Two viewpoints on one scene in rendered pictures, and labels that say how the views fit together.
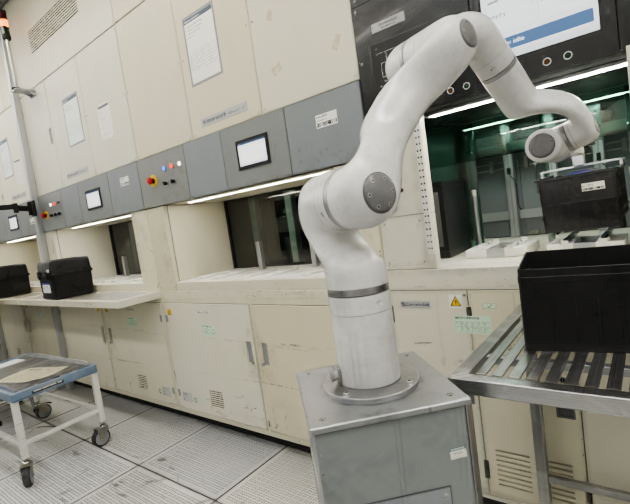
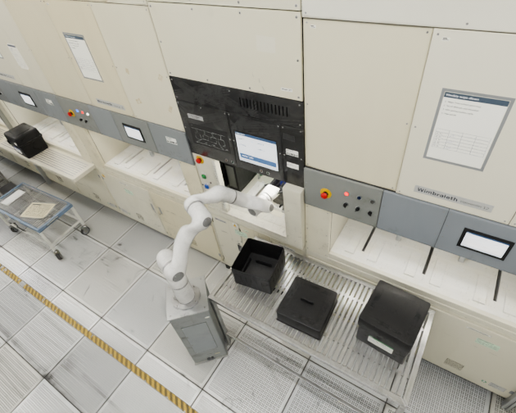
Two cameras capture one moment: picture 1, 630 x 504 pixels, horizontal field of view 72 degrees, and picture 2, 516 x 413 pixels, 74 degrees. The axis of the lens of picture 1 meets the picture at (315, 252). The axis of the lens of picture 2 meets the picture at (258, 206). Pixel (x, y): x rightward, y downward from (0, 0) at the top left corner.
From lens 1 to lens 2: 1.85 m
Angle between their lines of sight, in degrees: 40
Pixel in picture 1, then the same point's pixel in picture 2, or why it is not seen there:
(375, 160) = (176, 269)
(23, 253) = not seen: outside the picture
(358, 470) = (181, 323)
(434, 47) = (194, 228)
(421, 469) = (197, 320)
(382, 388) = (187, 303)
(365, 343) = (181, 297)
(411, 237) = not seen: hidden behind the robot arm
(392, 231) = not seen: hidden behind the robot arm
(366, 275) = (178, 286)
